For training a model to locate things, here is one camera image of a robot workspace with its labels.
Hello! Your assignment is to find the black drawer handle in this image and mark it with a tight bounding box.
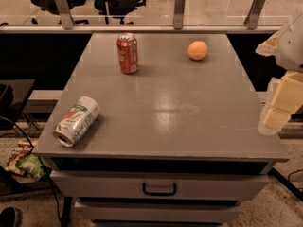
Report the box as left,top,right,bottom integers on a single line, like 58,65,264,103
142,183,177,197

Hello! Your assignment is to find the left metal railing bracket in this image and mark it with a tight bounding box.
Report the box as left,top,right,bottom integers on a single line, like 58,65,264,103
54,0,74,29

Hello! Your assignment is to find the middle metal railing bracket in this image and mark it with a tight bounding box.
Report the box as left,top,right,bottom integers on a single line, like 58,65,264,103
173,0,186,30

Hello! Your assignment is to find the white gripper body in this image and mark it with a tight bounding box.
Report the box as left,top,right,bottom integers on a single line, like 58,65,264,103
275,6,303,72

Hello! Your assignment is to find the green snack bag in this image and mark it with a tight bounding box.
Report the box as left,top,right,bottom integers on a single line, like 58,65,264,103
17,154,51,181

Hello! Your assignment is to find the metal railing bracket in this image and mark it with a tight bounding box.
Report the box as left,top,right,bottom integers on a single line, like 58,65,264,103
243,0,266,30
54,0,74,29
173,0,186,30

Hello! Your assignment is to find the orange fruit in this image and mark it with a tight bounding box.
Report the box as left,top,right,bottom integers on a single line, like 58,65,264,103
187,41,208,61

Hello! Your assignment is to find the right metal railing bracket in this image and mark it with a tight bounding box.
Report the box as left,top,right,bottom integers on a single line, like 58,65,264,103
243,0,266,30

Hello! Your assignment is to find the red soda can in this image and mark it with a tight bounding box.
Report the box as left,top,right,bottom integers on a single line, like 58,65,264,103
116,33,138,74

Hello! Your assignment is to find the black cable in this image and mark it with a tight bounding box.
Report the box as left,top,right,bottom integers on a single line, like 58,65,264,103
0,115,64,227

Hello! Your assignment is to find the grey drawer cabinet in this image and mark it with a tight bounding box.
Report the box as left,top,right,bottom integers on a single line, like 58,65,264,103
34,34,288,227

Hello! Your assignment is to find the black office chair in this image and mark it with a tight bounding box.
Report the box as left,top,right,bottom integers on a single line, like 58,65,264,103
30,0,148,26

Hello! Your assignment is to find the black shoe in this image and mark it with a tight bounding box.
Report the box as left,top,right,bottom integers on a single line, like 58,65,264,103
0,207,22,227

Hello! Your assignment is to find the brown snack bag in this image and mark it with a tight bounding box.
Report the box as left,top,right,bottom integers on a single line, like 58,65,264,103
5,140,36,176

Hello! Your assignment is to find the silver green soda can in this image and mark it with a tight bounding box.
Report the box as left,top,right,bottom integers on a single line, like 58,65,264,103
53,96,99,148

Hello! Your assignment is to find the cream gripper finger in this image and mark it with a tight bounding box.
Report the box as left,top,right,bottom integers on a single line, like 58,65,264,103
255,32,278,57
258,71,303,136

